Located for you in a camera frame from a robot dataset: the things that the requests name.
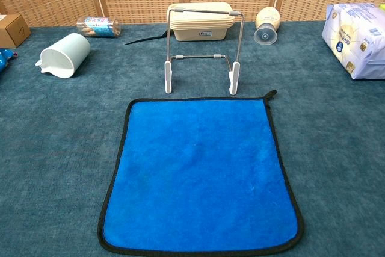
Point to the pale blue plastic mug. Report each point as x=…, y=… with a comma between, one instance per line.
x=69, y=49

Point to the blue cloth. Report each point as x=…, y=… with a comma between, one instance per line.
x=198, y=172

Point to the beige plastic lunch box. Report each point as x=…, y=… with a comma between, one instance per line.
x=198, y=26

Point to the white and blue wipes pack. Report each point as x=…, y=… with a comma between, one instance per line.
x=355, y=40

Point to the clear jar with blue label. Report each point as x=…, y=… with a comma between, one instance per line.
x=99, y=26

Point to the blue snack bag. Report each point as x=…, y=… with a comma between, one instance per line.
x=4, y=61

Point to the mayonnaise squeeze bottle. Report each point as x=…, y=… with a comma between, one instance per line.
x=267, y=17

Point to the brown cardboard box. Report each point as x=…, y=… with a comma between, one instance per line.
x=12, y=31

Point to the grey spoon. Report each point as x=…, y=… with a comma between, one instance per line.
x=150, y=39

